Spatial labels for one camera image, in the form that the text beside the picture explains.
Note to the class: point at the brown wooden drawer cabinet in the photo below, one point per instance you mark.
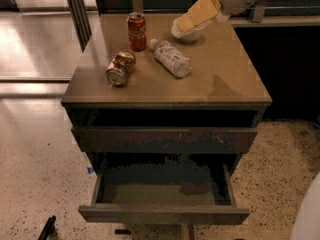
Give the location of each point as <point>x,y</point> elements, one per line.
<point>222,90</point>

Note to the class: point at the white ceramic bowl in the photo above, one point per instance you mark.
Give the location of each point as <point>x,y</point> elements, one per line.
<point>190,36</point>

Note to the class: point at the black object on floor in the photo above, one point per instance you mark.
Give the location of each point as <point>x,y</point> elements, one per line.
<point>48,229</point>

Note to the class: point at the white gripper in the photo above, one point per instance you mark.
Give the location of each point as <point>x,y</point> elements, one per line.
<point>206,9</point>

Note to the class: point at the red cola can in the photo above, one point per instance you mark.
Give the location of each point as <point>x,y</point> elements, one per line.
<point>136,28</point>

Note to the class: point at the blue tape piece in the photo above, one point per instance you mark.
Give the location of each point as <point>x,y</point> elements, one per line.
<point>90,170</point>

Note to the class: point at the small black floor marker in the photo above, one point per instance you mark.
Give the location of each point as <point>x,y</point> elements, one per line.
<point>122,232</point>

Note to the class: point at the open middle drawer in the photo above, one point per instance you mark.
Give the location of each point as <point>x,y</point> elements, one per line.
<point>179,194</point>

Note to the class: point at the orange soda can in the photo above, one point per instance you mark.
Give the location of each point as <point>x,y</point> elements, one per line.
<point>121,68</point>

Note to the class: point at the clear plastic water bottle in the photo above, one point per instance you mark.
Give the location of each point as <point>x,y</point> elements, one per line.
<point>171,58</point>

